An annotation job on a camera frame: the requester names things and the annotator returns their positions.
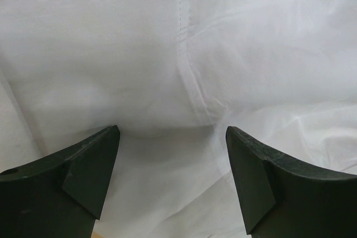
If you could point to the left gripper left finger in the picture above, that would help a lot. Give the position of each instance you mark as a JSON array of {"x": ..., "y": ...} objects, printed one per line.
[{"x": 62, "y": 194}]

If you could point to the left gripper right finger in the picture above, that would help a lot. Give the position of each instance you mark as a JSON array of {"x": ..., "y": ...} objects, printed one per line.
[{"x": 282, "y": 196}]

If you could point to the white long sleeve shirt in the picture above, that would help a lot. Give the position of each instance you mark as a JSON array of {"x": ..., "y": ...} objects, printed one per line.
[{"x": 173, "y": 75}]

